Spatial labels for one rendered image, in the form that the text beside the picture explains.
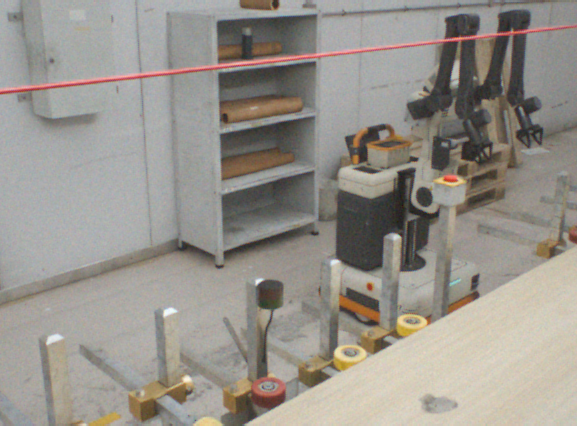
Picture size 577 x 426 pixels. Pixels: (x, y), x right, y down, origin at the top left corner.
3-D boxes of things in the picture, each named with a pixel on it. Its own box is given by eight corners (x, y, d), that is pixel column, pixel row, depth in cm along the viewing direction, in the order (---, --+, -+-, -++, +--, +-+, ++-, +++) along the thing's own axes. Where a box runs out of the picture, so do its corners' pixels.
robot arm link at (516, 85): (521, 10, 341) (509, 11, 334) (533, 10, 337) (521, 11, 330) (515, 101, 354) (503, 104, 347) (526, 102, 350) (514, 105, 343)
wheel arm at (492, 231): (477, 234, 293) (478, 224, 291) (481, 232, 295) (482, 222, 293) (580, 265, 263) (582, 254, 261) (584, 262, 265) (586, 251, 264)
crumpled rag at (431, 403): (416, 411, 157) (417, 402, 156) (418, 394, 164) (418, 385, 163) (457, 416, 155) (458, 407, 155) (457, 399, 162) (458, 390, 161)
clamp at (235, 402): (222, 406, 173) (222, 388, 171) (264, 385, 181) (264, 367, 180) (237, 416, 169) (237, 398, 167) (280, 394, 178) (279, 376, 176)
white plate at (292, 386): (220, 449, 176) (219, 414, 173) (296, 407, 193) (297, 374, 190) (221, 450, 176) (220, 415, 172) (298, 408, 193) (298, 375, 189)
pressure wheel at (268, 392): (244, 426, 169) (243, 383, 166) (269, 412, 175) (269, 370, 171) (267, 441, 164) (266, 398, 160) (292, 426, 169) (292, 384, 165)
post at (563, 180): (542, 290, 281) (557, 171, 265) (546, 287, 283) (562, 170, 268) (550, 293, 278) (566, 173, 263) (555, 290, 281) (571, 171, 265)
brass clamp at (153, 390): (127, 411, 154) (125, 391, 152) (179, 387, 162) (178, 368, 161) (143, 424, 149) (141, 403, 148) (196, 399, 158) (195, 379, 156)
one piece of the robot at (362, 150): (349, 178, 386) (337, 138, 386) (391, 167, 409) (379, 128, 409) (364, 174, 378) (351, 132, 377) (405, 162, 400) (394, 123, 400)
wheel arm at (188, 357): (162, 353, 196) (161, 339, 194) (172, 349, 198) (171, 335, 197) (268, 424, 166) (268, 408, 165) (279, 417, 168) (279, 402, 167)
